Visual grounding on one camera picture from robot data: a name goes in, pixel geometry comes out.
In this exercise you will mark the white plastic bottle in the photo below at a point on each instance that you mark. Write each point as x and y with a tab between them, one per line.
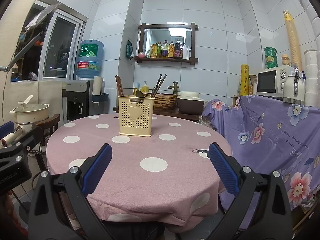
186	53

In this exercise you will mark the blue water jug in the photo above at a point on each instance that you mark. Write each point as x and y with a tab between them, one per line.
88	55

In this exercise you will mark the amber sauce bottle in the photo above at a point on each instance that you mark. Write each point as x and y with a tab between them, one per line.
171	51

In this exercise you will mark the blue wall holder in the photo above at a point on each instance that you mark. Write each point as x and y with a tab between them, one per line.
100	98

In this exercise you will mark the cream plastic utensil holder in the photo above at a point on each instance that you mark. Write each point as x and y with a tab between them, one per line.
135	125

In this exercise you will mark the dark wooden chair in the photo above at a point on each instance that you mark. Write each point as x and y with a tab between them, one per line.
50	122

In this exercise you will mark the white framed window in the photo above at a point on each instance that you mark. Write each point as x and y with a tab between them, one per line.
60	50

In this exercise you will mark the purple label bottle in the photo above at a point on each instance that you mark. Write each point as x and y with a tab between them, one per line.
165	51

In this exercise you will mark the brass faucet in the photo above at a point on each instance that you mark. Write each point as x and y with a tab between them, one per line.
175	87

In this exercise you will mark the white water dispenser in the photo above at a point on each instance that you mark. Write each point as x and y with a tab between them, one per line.
75	100

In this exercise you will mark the wicker basket basin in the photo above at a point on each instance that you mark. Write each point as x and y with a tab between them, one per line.
165	102

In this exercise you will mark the purple floral cloth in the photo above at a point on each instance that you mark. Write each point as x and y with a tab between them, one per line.
262	135

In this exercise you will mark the stack of white cups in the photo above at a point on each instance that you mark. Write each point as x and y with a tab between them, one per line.
310	12
311	80

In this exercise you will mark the cream cylinder red end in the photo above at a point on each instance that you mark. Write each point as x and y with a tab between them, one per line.
12	136

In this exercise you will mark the green hanging packet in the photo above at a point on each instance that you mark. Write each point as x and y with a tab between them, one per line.
130	50

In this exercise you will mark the brown cream box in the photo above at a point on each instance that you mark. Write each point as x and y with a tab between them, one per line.
190	105

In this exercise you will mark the dark wooden wall shelf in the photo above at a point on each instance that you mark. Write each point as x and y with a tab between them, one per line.
165	60

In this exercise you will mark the yellow wrapped roll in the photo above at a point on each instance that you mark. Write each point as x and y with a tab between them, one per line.
244	80

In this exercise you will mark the stack of green tubs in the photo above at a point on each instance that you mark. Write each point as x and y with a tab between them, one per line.
271	58

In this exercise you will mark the cream pot with lid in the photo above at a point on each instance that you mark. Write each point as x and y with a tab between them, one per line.
30	115

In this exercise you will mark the white electric kettle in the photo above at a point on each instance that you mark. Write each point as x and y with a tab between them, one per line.
290	90

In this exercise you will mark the small pink bowl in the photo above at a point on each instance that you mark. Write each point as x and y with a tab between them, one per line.
141	55

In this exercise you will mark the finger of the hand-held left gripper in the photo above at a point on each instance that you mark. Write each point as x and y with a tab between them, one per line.
32	136
6	129

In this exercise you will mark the white paper towel roll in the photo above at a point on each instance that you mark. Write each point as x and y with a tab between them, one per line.
98	86

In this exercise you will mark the black chopsticks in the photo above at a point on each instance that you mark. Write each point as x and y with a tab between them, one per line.
162	80

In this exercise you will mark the person's dark pants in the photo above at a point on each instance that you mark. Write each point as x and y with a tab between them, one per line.
135	232

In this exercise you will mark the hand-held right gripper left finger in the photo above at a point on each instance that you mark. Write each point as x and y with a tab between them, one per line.
98	167

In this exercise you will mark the yellow dish soap bottle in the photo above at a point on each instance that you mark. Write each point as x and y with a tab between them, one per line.
145	88

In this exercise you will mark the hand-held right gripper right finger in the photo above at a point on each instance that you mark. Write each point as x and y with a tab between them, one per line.
223	170

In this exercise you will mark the glass jar yellow contents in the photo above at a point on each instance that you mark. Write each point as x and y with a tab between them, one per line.
252	87

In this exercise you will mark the light wooden crate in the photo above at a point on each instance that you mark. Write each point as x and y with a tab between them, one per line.
235	101

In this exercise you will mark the pink polka dot tablecloth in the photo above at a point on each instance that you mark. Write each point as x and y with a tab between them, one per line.
155	150

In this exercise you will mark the beige cloth cover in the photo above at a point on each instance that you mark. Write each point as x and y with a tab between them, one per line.
50	92

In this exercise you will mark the yellow snack packet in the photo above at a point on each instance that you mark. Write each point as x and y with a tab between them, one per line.
151	52

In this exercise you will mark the tall stack of paper cups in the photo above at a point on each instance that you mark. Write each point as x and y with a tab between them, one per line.
292	42

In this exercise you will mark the white microwave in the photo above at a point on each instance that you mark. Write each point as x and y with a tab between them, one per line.
266	81

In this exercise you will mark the dark soy sauce bottle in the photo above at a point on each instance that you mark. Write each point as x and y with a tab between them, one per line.
178	51

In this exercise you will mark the small glass jar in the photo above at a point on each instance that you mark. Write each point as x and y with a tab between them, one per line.
285	60

